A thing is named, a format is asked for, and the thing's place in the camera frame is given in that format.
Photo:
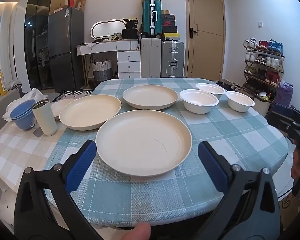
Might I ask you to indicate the teal green suitcase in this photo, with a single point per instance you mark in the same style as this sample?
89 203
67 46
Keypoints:
151 18

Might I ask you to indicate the white dresser desk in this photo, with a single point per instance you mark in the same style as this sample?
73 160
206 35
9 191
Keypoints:
128 56

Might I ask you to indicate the wooden door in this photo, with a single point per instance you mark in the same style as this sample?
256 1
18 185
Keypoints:
206 47

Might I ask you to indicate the white foam bowl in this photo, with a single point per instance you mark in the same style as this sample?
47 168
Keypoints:
239 102
197 101
213 89

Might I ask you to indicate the beige suitcase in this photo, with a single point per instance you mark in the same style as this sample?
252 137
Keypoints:
150 57

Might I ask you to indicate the small cream bowl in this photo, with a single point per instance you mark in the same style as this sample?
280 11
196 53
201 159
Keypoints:
58 106

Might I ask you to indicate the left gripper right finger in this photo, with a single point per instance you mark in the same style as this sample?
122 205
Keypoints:
248 209

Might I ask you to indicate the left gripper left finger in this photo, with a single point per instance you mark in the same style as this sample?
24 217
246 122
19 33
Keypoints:
44 208

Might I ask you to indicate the pale green tumbler cup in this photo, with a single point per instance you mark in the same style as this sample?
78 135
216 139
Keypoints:
44 116

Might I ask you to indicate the blue stacked bowls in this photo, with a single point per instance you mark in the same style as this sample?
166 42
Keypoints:
23 116

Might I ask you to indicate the purple bag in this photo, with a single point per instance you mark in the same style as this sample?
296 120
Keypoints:
284 94

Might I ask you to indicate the person's left hand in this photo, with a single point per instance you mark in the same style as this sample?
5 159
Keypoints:
140 232

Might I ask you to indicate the yellow bottle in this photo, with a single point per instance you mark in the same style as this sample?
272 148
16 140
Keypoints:
3 89

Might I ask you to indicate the teal plaid tablecloth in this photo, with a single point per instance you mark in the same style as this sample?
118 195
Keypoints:
107 197

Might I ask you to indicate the large cream plate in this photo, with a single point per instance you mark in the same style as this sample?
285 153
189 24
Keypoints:
143 143

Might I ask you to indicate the oval lit mirror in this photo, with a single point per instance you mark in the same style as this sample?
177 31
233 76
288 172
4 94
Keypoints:
107 28

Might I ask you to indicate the white trash bin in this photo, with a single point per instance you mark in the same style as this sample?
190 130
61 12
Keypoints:
262 103

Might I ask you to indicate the silver aluminium suitcase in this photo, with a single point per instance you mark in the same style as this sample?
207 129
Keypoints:
172 59

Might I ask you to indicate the white plastic bag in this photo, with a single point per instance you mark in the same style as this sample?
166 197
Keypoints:
34 94

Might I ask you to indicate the person's right hand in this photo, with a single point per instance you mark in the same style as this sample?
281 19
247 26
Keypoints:
295 170

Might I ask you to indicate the woven laundry basket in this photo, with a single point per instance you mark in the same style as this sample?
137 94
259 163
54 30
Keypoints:
102 69

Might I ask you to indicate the black refrigerator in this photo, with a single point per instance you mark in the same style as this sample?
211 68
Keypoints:
65 33

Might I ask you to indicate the shoe rack with shoes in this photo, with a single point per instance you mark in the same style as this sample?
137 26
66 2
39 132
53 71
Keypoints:
263 67

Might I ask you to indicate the beige plaid tablecloth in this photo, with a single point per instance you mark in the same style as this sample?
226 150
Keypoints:
20 149

